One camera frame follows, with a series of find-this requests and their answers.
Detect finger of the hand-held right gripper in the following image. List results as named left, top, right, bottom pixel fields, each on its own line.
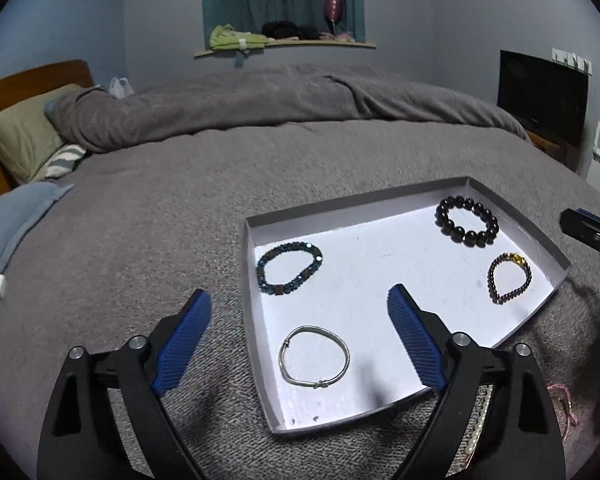
left=560, top=207, right=600, bottom=271

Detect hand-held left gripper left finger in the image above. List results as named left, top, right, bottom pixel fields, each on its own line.
left=36, top=288, right=213, bottom=480

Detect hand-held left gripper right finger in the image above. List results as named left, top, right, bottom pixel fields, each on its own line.
left=387, top=283, right=567, bottom=480

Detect grey cardboard tray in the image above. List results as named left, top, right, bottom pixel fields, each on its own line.
left=241, top=176, right=572, bottom=435

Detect white pearl bracelet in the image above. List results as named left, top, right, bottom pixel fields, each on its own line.
left=462, top=385, right=496, bottom=466

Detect pink cord bracelet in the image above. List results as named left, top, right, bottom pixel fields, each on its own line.
left=547, top=384, right=580, bottom=428

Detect wooden television stand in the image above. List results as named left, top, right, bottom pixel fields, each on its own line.
left=527, top=129, right=581, bottom=171

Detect silver bangle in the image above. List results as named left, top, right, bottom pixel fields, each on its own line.
left=278, top=325, right=351, bottom=389

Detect grey knit bed blanket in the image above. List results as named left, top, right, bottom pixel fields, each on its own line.
left=0, top=115, right=600, bottom=480

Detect black television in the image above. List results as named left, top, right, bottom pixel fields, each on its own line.
left=496, top=49, right=590, bottom=148

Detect light blue cloth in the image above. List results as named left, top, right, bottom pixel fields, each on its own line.
left=0, top=181, right=76, bottom=306

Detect striped pillow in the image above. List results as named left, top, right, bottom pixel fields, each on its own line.
left=44, top=144, right=88, bottom=178

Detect green pillow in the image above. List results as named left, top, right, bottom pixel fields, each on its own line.
left=0, top=84, right=88, bottom=185

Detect grey duvet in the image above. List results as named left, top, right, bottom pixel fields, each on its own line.
left=45, top=62, right=533, bottom=153

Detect wooden headboard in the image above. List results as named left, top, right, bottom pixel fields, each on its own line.
left=0, top=59, right=95, bottom=213

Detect green cloth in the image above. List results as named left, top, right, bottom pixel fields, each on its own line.
left=209, top=23, right=268, bottom=52

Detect wooden windowsill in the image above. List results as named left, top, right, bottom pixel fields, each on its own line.
left=194, top=40, right=377, bottom=58

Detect black cloth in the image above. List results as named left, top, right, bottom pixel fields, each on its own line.
left=261, top=20, right=321, bottom=41

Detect pink glass ornament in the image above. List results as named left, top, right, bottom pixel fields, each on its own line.
left=325, top=0, right=345, bottom=33

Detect dark red beaded bracelet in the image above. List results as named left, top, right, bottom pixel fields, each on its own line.
left=486, top=252, right=533, bottom=306

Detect black beaded bracelet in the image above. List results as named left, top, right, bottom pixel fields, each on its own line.
left=434, top=194, right=500, bottom=248

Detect blue beaded bracelet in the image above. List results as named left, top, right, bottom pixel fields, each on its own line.
left=256, top=241, right=324, bottom=298

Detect white wall hooks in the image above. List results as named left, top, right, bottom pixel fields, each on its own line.
left=551, top=47, right=593, bottom=75

